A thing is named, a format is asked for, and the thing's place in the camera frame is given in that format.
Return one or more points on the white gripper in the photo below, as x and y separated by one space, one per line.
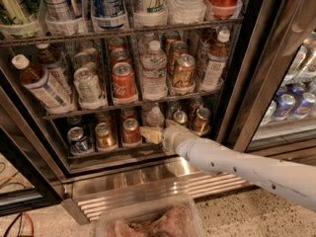
171 136

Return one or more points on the clear water bottle bottom shelf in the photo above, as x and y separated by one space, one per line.
155 118

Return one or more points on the clear water bottle shelf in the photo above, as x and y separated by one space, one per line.
185 11
155 118
154 72

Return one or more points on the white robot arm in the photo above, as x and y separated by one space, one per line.
293 181

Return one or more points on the clear water bottle middle shelf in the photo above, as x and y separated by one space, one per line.
154 72

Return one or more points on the tea bottle white cap right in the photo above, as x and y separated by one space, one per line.
216 58

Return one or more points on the tea bottle white cap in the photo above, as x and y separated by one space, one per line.
216 58
43 85

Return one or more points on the stainless steel fridge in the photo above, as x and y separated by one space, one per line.
35 142

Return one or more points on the glass fridge door right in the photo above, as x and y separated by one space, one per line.
295 20

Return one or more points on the blue pepsi can right fridge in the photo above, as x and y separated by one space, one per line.
284 104

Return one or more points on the clear water bottle top shelf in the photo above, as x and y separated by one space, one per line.
185 11

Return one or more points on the tea bottle white cap left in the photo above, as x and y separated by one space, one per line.
43 85

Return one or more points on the blue can top shelf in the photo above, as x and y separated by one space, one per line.
109 15

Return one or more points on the green bottle top shelf left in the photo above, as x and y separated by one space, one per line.
21 19

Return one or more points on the green soda can bottom front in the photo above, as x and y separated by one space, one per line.
180 117

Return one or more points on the red soda can bottom front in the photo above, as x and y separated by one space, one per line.
131 136

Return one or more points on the gold soda can bottom right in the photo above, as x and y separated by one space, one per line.
200 123

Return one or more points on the gold soda can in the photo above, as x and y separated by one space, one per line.
105 139
200 123
177 48
181 81

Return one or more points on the red coca-cola can middle front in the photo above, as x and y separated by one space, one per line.
124 85

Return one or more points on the red coca-cola can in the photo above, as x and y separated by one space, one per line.
119 55
124 85

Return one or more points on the gold soda can bottom left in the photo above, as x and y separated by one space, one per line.
105 139

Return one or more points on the gold soda can middle front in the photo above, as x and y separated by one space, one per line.
181 81

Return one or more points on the silver can middle front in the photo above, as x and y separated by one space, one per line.
91 95

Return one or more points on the blue soda can bottom front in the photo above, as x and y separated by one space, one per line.
79 142

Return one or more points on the clear plastic food container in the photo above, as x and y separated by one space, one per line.
174 216

